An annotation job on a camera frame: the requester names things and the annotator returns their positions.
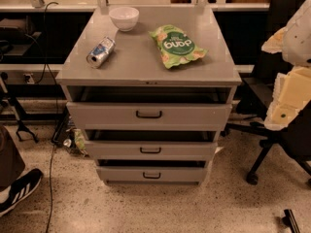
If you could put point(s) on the dark trouser leg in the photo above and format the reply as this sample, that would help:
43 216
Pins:
11 163

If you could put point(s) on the grey drawer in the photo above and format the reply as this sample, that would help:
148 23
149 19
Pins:
150 150
149 116
162 175

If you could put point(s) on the white ceramic bowl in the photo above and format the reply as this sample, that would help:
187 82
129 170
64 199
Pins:
124 18

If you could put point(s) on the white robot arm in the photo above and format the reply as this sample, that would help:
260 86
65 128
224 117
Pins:
297 38

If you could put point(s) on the grey drawer cabinet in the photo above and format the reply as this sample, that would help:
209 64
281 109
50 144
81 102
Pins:
134 73

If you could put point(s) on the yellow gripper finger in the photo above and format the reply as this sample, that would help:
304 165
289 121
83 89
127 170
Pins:
291 93
275 43

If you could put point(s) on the black bar on floor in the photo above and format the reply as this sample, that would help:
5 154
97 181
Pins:
289 220

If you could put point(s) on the silver blue soda can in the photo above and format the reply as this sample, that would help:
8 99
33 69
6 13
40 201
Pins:
100 52

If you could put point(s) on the green chip bag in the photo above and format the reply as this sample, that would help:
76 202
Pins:
175 46

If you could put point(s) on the black stand leg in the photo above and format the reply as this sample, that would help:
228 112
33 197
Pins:
16 109

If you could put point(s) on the black office chair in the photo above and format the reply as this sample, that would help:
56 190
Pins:
295 139

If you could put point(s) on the black white sneaker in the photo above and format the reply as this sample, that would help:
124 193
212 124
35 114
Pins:
19 190

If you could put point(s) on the wire basket with trash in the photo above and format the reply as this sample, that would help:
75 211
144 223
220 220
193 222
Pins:
68 136

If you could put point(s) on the grey bottom drawer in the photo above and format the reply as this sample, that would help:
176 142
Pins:
162 175

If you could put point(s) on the grey top drawer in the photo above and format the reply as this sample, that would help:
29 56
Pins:
149 116

